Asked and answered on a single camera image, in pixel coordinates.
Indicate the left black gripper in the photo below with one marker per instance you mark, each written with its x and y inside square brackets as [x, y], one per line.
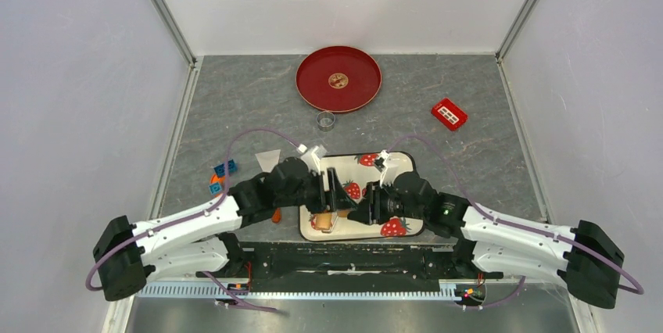
[334, 198]

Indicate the metal spatula orange handle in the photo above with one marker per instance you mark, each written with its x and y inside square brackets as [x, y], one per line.
[267, 161]

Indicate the wooden roller with handle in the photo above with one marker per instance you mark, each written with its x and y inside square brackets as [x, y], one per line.
[326, 221]

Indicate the small blue toy brick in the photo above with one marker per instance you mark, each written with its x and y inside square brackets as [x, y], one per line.
[215, 188]

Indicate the red toy block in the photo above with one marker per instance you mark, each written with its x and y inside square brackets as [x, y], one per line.
[449, 114]

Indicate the white strawberry tray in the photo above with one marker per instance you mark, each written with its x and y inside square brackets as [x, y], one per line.
[355, 171]

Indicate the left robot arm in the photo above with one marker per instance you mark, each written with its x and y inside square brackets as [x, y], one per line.
[202, 239]

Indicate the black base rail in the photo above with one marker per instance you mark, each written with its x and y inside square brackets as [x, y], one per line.
[348, 267]

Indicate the round red tray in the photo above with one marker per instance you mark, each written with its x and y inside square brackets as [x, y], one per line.
[338, 79]

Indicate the orange arch toy block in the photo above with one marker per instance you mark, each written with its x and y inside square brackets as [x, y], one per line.
[215, 179]

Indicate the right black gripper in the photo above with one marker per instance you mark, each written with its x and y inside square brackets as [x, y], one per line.
[370, 212]

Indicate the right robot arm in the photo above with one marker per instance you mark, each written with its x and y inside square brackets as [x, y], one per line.
[583, 258]

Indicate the round metal cookie cutter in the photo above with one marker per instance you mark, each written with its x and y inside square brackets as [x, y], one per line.
[325, 121]

